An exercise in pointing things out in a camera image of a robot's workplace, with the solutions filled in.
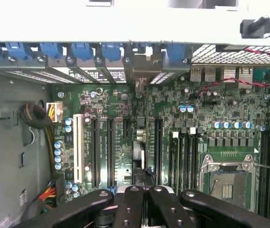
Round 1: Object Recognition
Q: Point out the long black expansion slot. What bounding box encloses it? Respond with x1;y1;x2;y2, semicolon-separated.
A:
153;117;164;186
91;116;101;188
106;117;116;189

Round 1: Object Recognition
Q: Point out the CPU socket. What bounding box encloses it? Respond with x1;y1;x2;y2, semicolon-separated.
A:
200;154;259;212

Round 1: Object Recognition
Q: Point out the white expansion slot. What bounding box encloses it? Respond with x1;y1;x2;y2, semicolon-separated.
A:
73;114;85;184

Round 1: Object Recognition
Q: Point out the short black expansion slot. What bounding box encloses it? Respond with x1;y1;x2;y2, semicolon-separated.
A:
122;118;132;140

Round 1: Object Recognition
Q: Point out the green motherboard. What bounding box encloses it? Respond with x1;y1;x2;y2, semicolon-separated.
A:
51;79;270;214

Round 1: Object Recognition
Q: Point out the white power connector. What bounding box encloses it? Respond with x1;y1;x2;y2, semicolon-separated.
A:
46;101;64;123

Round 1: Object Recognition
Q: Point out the silver USB port block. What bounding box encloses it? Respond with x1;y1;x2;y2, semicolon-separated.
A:
222;66;254;89
190;66;216;83

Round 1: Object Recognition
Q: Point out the blue slot clip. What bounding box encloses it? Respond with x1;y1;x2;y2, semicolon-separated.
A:
165;42;187;63
72;42;94;63
39;42;64;60
101;42;124;62
5;42;27;61

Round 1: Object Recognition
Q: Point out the black open PC case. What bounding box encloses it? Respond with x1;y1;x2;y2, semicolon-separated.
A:
0;0;270;228

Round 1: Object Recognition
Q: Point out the black rear latch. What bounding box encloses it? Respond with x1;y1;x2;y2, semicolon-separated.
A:
240;16;270;40

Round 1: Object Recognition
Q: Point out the red yellow wire bundle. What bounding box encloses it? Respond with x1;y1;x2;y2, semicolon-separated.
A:
36;180;57;209

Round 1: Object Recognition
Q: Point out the black sleeved power cable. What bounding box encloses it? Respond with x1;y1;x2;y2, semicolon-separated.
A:
18;102;57;178

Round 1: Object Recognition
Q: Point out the red black twisted wire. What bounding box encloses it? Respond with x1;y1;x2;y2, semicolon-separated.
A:
195;47;270;98

